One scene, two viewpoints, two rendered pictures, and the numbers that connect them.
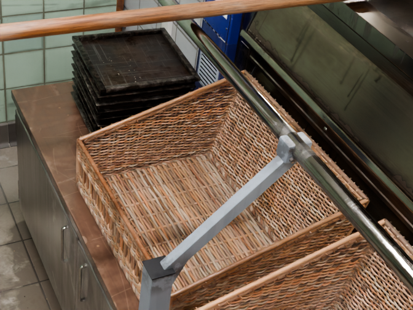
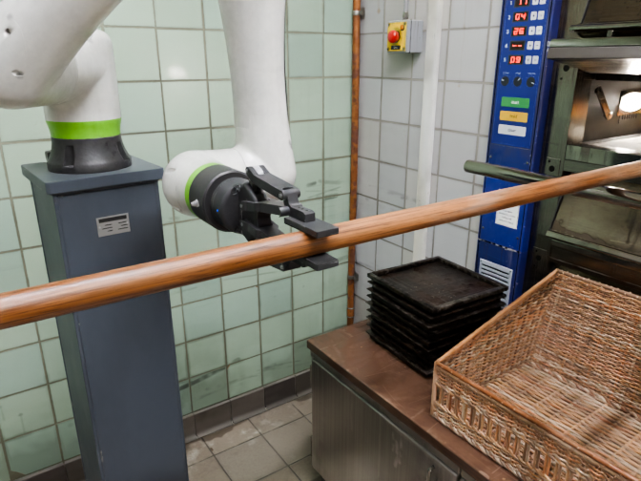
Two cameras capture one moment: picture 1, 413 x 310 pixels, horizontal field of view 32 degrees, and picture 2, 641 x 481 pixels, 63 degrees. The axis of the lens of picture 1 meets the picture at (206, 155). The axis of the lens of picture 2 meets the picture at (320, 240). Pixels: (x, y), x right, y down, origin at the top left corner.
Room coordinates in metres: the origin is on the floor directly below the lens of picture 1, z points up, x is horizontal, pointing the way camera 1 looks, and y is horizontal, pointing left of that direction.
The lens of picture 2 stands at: (0.37, 0.63, 1.40)
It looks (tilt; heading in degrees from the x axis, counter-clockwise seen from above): 19 degrees down; 358
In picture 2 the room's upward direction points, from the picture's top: straight up
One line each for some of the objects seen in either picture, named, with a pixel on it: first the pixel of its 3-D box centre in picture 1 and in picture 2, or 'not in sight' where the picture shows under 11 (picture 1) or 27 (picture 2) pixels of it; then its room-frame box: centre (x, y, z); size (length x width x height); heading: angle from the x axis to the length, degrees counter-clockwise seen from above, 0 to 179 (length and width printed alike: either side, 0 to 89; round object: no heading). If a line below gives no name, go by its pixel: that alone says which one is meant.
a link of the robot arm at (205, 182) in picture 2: not in sight; (228, 198); (1.14, 0.74, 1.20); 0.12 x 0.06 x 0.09; 122
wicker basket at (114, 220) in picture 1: (209, 190); (603, 388); (1.32, -0.02, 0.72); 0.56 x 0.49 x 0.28; 33
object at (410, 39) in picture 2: not in sight; (403, 36); (2.22, 0.28, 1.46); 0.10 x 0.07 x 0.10; 32
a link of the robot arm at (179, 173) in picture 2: not in sight; (204, 184); (1.22, 0.79, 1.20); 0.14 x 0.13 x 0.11; 32
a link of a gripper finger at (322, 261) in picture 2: not in sight; (311, 256); (0.94, 0.62, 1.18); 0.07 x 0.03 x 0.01; 32
